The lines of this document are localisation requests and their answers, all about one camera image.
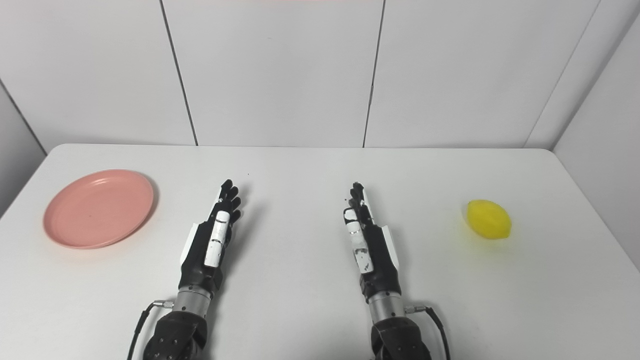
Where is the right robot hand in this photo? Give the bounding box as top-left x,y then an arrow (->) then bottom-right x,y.
343,182 -> 402,303

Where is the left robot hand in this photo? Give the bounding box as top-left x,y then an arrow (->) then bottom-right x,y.
179,179 -> 243,294

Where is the pink plate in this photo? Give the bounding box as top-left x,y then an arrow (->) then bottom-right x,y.
43,169 -> 155,250

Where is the yellow lemon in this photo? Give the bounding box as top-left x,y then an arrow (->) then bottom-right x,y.
466,199 -> 513,240

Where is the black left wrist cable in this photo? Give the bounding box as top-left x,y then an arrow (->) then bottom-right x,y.
126,299 -> 175,360

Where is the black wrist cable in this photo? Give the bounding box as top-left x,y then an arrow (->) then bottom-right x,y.
126,299 -> 175,360
404,305 -> 452,360

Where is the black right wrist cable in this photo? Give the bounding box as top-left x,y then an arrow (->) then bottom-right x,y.
404,305 -> 452,360

